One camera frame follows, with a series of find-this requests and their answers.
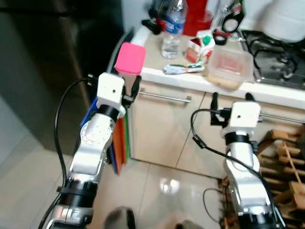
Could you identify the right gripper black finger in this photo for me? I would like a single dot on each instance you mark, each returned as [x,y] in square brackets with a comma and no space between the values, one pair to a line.
[250,97]
[215,101]

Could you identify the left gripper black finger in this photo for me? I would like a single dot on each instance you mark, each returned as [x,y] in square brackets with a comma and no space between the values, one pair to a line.
[136,88]

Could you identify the pink lidded clear container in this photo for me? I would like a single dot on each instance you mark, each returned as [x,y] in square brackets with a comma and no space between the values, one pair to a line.
[130,58]

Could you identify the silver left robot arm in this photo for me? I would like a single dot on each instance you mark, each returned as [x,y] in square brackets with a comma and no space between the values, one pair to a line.
[90,152]

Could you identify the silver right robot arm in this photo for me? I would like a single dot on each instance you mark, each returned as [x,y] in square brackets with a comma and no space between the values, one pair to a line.
[243,186]

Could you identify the dark grey tall fridge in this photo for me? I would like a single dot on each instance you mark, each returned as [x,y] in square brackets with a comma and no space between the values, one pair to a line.
[47,71]

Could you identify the clear plastic food container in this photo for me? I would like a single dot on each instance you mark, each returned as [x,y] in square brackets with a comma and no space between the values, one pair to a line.
[231,67]

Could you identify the steel gas stove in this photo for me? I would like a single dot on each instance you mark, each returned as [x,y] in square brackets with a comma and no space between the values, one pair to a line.
[276,67]

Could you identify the green cutting board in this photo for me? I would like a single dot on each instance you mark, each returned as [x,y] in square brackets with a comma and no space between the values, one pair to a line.
[127,138]

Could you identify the white green tube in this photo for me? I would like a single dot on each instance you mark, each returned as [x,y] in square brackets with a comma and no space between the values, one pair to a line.
[183,69]

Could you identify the orange cutting board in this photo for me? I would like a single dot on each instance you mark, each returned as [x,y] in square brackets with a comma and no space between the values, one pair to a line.
[119,143]

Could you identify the beige kitchen cabinet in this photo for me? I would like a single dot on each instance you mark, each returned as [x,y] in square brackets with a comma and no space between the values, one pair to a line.
[162,133]

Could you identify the white red green carton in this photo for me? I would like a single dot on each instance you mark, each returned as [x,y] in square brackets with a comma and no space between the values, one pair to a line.
[200,47]

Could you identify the clear plastic water bottle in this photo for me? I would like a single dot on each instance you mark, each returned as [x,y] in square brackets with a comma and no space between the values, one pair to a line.
[172,33]

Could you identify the white pot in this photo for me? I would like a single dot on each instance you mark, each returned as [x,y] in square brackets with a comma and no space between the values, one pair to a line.
[286,19]

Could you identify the red container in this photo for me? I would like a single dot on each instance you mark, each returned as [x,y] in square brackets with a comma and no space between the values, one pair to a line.
[198,16]

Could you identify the wooden wine rack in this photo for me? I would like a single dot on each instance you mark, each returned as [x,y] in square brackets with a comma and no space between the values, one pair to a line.
[286,186]

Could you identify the left robot leg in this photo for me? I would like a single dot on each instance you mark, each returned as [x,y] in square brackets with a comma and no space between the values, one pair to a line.
[120,218]

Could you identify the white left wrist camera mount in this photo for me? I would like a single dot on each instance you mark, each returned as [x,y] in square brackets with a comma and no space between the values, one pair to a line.
[110,90]

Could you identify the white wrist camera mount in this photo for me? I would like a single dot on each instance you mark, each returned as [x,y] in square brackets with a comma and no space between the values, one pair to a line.
[110,90]
[245,117]

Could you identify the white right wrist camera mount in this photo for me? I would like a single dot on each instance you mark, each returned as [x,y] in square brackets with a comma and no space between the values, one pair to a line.
[245,117]

